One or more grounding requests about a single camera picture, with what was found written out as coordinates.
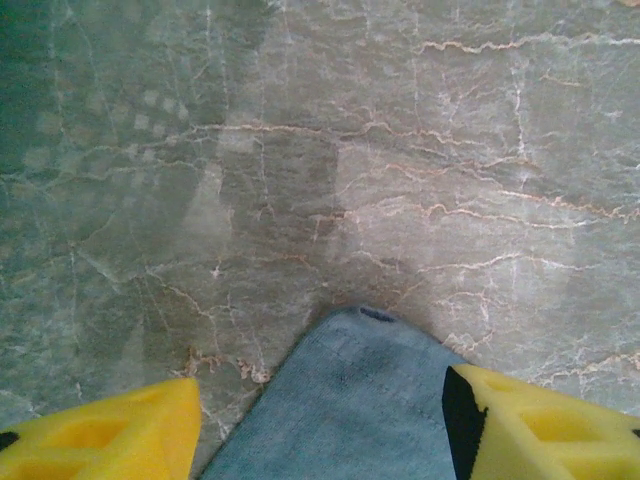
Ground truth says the blue t-shirt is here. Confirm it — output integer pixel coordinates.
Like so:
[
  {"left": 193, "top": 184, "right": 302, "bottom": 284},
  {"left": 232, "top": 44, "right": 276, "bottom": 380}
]
[{"left": 198, "top": 305, "right": 471, "bottom": 480}]

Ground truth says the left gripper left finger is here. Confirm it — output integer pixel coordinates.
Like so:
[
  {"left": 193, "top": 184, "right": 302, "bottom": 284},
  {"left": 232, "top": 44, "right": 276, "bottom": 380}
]
[{"left": 0, "top": 377, "right": 202, "bottom": 480}]

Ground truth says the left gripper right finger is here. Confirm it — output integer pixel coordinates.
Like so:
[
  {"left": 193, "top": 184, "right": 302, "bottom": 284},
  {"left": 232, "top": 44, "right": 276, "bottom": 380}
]
[{"left": 442, "top": 363, "right": 640, "bottom": 480}]

